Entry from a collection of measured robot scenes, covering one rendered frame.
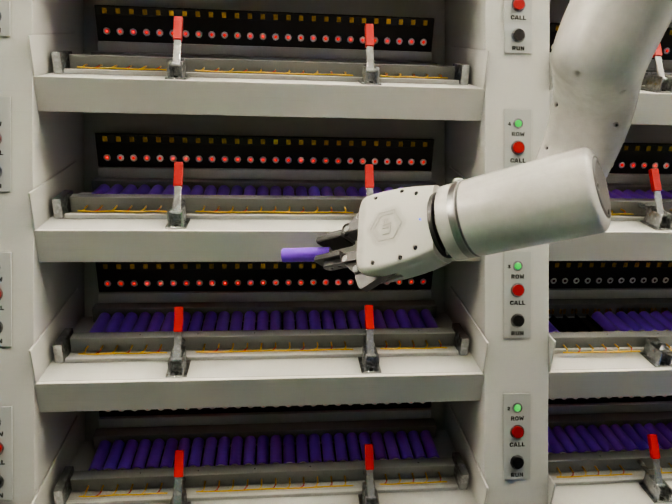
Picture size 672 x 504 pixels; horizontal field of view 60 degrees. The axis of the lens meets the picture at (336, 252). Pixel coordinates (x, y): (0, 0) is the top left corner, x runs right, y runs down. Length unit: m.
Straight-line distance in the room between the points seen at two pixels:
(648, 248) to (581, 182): 0.41
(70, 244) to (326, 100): 0.39
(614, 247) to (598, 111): 0.33
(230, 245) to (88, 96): 0.27
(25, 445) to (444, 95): 0.73
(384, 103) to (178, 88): 0.28
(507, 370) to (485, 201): 0.34
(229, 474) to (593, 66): 0.70
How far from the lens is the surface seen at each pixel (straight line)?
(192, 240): 0.81
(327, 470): 0.92
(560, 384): 0.92
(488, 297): 0.85
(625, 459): 1.06
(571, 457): 1.03
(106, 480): 0.95
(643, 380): 0.98
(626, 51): 0.59
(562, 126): 0.69
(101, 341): 0.90
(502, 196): 0.59
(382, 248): 0.65
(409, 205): 0.65
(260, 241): 0.80
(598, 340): 0.98
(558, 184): 0.57
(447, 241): 0.61
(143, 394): 0.84
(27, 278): 0.86
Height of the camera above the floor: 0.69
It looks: 1 degrees down
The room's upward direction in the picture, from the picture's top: straight up
